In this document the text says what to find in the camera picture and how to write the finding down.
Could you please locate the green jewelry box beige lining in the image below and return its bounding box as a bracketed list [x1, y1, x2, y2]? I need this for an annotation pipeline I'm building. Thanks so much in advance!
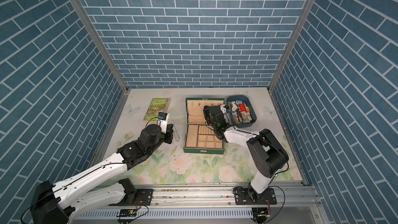
[183, 97, 224, 155]

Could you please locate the pearl jewelry chain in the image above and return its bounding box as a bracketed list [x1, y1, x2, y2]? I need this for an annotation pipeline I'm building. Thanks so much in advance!
[172, 123, 181, 143]

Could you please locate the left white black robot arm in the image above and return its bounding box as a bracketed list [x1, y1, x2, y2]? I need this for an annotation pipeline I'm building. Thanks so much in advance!
[29, 120, 174, 224]

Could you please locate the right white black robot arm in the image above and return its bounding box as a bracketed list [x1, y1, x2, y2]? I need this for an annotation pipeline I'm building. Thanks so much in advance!
[203, 106, 289, 201]

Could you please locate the teal tray of small items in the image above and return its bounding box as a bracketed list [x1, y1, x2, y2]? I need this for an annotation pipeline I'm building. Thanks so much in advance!
[227, 95, 257, 128]

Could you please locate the green treehouse paperback book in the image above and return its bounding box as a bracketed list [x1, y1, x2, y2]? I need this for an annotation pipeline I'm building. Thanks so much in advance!
[143, 98, 169, 121]

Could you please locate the left green circuit board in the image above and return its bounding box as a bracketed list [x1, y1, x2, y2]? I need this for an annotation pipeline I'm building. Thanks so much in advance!
[117, 209, 137, 218]

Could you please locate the right circuit board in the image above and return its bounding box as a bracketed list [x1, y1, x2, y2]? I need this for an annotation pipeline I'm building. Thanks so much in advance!
[251, 207, 270, 218]

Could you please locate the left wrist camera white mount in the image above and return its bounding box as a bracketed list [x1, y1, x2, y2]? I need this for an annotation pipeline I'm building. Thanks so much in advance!
[158, 112, 168, 129]

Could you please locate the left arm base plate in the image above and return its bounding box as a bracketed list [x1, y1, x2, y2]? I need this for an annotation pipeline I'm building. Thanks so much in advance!
[119, 189, 153, 206]

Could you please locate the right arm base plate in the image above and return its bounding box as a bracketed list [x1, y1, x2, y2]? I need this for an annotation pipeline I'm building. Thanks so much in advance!
[232, 187, 277, 205]

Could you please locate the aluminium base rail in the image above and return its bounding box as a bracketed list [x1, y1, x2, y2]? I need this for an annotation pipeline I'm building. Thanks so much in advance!
[63, 184, 321, 209]

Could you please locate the white perforated cable duct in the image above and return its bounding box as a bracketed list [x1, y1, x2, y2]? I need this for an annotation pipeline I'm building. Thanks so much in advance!
[75, 207, 253, 220]

